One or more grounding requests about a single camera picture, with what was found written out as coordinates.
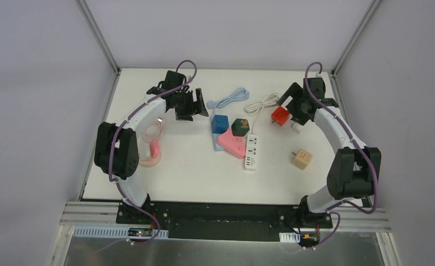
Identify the white charger plug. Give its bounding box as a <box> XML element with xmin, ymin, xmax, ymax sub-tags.
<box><xmin>291</xmin><ymin>121</ymin><xmax>305</xmax><ymax>134</ymax></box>

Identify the blue cube socket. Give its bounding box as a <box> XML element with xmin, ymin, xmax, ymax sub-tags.
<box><xmin>211</xmin><ymin>114</ymin><xmax>229</xmax><ymax>134</ymax></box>

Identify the red cube socket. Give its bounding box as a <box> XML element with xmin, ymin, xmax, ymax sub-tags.
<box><xmin>271</xmin><ymin>106</ymin><xmax>290</xmax><ymax>126</ymax></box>

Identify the dark green cube socket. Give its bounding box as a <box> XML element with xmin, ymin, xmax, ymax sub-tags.
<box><xmin>231</xmin><ymin>118</ymin><xmax>250</xmax><ymax>137</ymax></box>

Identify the beige cube socket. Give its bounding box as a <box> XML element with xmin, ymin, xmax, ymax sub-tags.
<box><xmin>291</xmin><ymin>149</ymin><xmax>313</xmax><ymax>170</ymax></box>

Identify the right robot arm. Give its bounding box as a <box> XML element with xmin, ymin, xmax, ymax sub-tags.
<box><xmin>277</xmin><ymin>78</ymin><xmax>381</xmax><ymax>227</ymax></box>

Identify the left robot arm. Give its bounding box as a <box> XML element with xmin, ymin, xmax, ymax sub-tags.
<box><xmin>94</xmin><ymin>70</ymin><xmax>208</xmax><ymax>224</ymax></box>

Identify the pink round socket base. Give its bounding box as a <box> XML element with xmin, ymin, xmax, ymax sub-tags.
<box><xmin>139</xmin><ymin>140</ymin><xmax>161</xmax><ymax>167</ymax></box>

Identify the light blue power strip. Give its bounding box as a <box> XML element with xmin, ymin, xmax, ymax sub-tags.
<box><xmin>212</xmin><ymin>133</ymin><xmax>224</xmax><ymax>152</ymax></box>

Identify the pink triangular power strip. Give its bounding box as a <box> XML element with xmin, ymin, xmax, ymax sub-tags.
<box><xmin>216</xmin><ymin>129</ymin><xmax>246</xmax><ymax>159</ymax></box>

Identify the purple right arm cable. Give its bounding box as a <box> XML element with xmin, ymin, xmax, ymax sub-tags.
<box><xmin>304</xmin><ymin>62</ymin><xmax>381</xmax><ymax>251</ymax></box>

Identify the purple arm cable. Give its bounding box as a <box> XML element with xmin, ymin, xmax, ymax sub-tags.
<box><xmin>304</xmin><ymin>62</ymin><xmax>381</xmax><ymax>251</ymax></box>
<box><xmin>108</xmin><ymin>59</ymin><xmax>198</xmax><ymax>247</ymax></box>

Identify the light blue coiled cable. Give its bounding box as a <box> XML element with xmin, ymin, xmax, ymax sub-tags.
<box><xmin>206</xmin><ymin>87</ymin><xmax>250</xmax><ymax>111</ymax></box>

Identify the pink coiled power cable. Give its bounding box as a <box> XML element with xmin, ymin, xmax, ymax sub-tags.
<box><xmin>141</xmin><ymin>116</ymin><xmax>168</xmax><ymax>142</ymax></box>

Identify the white coiled cable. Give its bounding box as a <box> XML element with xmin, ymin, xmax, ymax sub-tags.
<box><xmin>244</xmin><ymin>92</ymin><xmax>280</xmax><ymax>136</ymax></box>

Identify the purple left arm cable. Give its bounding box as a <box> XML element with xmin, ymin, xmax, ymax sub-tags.
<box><xmin>108</xmin><ymin>59</ymin><xmax>198</xmax><ymax>247</ymax></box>

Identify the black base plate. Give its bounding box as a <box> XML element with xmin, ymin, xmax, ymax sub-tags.
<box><xmin>116</xmin><ymin>200</ymin><xmax>333</xmax><ymax>242</ymax></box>

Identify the aluminium frame rail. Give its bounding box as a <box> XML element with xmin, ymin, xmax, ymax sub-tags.
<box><xmin>60</xmin><ymin>201</ymin><xmax>392</xmax><ymax>233</ymax></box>

